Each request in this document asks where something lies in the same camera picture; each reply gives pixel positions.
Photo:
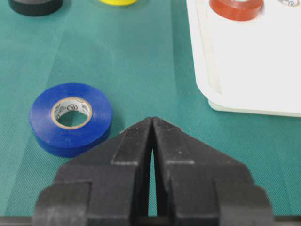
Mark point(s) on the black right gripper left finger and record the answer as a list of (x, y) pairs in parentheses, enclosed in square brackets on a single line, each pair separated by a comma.
[(105, 186)]

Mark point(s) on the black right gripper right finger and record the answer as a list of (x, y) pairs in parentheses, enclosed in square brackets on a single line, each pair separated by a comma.
[(198, 185)]

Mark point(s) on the orange tape roll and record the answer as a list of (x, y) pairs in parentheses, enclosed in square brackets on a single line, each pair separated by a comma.
[(237, 10)]

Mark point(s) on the yellow tape roll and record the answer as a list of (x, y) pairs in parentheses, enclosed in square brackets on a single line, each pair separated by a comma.
[(119, 2)]

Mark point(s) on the white tape roll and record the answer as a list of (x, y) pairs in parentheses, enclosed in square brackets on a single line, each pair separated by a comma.
[(290, 3)]

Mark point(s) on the blue tape roll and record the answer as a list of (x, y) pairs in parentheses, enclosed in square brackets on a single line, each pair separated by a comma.
[(70, 141)]

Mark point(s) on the white plastic case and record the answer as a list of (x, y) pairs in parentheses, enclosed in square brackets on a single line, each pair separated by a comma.
[(252, 66)]

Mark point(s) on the black tape roll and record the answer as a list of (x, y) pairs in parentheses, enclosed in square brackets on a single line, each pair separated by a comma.
[(35, 7)]

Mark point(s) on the green table cloth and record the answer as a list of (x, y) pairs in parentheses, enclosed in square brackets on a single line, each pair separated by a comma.
[(140, 56)]

